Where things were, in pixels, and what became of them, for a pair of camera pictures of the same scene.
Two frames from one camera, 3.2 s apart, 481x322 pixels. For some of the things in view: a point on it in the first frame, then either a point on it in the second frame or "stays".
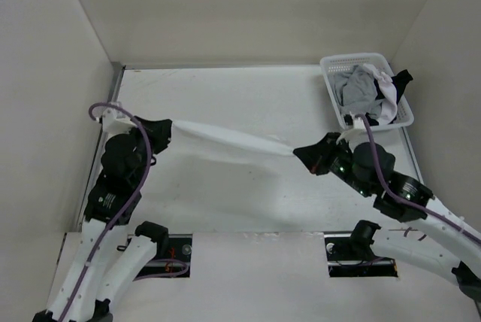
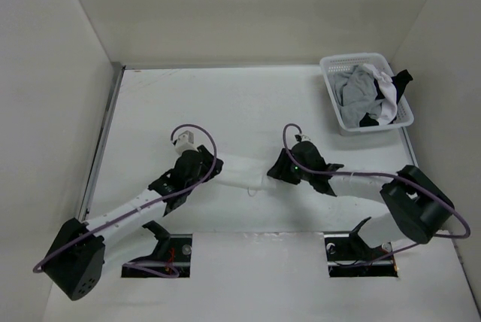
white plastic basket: x=331 y=63 stays
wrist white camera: x=116 y=122 → x=186 y=142
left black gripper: x=160 y=131 → x=213 y=171
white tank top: x=232 y=138 → x=247 y=172
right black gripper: x=316 y=156 → x=280 y=171
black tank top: x=399 y=82 stays
